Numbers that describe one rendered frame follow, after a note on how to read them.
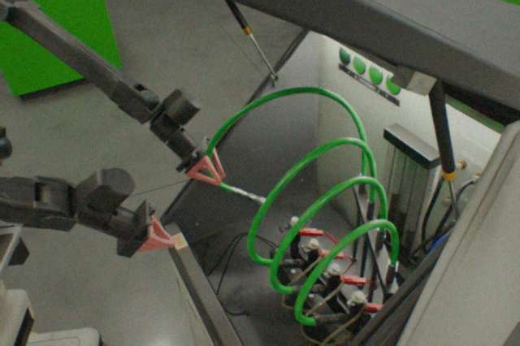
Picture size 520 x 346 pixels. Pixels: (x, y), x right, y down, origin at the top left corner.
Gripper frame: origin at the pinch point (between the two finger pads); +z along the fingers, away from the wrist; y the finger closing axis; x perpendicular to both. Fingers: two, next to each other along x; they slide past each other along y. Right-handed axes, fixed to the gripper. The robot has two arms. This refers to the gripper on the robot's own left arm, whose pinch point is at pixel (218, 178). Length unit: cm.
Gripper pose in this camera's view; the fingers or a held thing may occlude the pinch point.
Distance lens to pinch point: 104.4
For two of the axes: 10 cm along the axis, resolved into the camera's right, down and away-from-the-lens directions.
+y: 2.0, -4.3, 8.8
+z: 7.0, 6.9, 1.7
